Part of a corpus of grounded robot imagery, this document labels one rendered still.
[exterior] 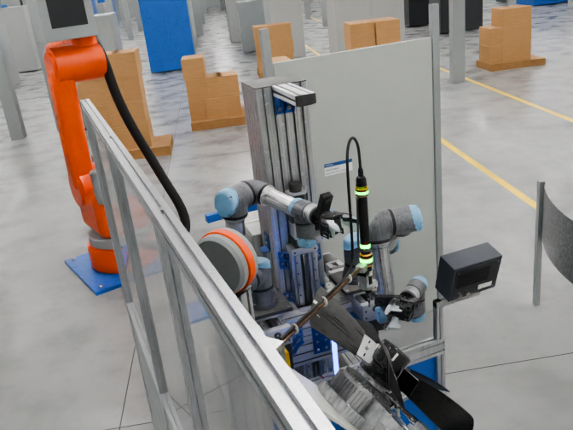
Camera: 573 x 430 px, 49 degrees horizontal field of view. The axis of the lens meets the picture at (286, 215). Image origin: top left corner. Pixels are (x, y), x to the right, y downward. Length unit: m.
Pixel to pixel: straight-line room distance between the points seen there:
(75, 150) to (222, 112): 5.75
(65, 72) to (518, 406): 4.30
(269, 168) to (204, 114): 8.52
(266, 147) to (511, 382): 2.22
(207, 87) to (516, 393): 8.41
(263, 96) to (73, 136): 3.28
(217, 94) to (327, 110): 7.46
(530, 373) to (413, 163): 1.54
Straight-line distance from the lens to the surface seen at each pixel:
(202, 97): 11.38
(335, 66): 3.99
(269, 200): 2.70
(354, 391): 2.23
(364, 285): 2.21
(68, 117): 5.91
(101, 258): 6.11
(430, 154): 4.47
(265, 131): 2.94
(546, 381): 4.31
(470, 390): 4.18
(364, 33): 10.24
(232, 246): 1.46
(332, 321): 2.21
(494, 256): 2.97
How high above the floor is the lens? 2.52
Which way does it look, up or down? 21 degrees down
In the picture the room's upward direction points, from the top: 6 degrees counter-clockwise
